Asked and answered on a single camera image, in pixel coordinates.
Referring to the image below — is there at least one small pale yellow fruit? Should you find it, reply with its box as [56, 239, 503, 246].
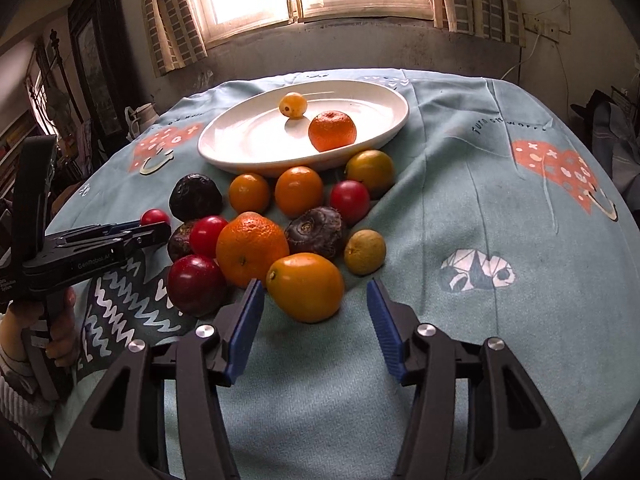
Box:
[278, 91, 308, 120]

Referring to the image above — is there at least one white pitcher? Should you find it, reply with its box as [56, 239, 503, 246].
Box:
[125, 102, 161, 141]

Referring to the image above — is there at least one small smooth orange fruit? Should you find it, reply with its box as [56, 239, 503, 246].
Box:
[274, 166, 325, 219]
[228, 173, 272, 214]

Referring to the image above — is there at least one large smooth yellow-orange fruit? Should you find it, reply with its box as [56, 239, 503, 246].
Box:
[265, 252, 345, 324]

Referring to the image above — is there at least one rough tan longan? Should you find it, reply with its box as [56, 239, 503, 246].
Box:
[343, 229, 388, 276]

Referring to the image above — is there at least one dark purple wrinkled fruit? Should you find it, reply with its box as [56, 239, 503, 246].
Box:
[168, 173, 224, 222]

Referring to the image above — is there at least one white oval plate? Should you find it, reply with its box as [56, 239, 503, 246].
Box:
[197, 80, 410, 178]

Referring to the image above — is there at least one cluttered shelf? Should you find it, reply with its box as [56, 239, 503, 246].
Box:
[0, 30, 86, 196]

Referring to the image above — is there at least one blue clothing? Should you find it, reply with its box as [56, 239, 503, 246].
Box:
[592, 102, 640, 196]

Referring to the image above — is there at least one person's left hand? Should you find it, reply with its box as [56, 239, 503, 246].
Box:
[0, 287, 81, 368]

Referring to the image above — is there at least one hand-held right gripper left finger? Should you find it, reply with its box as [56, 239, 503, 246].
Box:
[52, 278, 265, 480]

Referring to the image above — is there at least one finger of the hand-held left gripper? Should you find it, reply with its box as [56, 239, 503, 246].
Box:
[112, 222, 172, 257]
[47, 219, 146, 242]

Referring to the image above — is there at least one large dimpled orange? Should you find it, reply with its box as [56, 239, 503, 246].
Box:
[215, 212, 291, 289]

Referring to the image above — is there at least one white power cable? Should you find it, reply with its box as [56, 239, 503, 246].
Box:
[500, 32, 543, 83]

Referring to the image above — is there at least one person's left forearm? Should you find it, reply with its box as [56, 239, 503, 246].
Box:
[0, 350, 58, 466]

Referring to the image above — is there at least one dark brown water chestnut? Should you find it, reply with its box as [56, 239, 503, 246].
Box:
[284, 206, 347, 261]
[166, 220, 201, 262]

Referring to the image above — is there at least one dimpled mandarin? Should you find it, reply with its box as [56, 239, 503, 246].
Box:
[308, 110, 358, 152]

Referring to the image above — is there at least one dark wooden cabinet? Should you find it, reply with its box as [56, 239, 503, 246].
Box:
[67, 0, 146, 141]

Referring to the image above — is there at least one black chair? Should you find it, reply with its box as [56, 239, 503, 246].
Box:
[570, 87, 640, 161]

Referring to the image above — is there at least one yellow tomato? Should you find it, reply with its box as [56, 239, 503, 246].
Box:
[345, 150, 397, 198]

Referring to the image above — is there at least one dark red plum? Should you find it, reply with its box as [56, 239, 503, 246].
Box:
[166, 254, 227, 315]

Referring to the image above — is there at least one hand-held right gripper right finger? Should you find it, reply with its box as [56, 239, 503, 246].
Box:
[366, 277, 583, 480]

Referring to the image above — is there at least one teal printed tablecloth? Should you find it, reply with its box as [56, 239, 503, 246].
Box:
[30, 67, 631, 480]

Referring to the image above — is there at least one wall socket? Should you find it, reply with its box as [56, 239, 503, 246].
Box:
[522, 12, 571, 36]

